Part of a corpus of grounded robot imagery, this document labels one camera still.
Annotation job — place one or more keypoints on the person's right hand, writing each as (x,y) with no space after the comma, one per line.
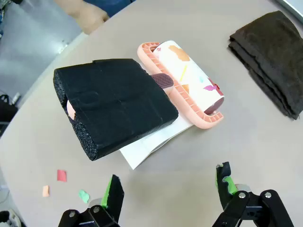
(92,19)

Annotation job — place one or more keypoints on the white folded stand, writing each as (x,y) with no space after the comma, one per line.
(142,151)

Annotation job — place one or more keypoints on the silver metal tray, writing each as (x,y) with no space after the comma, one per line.
(293,6)

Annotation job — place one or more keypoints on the red paper scrap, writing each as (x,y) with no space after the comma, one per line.
(61,175)

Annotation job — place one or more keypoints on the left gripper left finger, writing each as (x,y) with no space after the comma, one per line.
(114,196)

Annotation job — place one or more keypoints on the person's right forearm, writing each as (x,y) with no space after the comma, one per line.
(66,7)

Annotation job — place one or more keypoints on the pink lint roller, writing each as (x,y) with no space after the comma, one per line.
(113,99)

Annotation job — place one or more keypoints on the person in dark jacket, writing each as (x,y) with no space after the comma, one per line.
(109,2)

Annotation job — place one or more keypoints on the dark brown cloth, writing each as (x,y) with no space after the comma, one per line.
(272,59)

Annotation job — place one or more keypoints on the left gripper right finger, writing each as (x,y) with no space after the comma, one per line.
(225,189)

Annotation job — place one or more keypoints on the green paper scrap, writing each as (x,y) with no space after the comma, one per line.
(84,195)

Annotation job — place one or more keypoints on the orange paper scrap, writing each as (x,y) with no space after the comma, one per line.
(45,191)

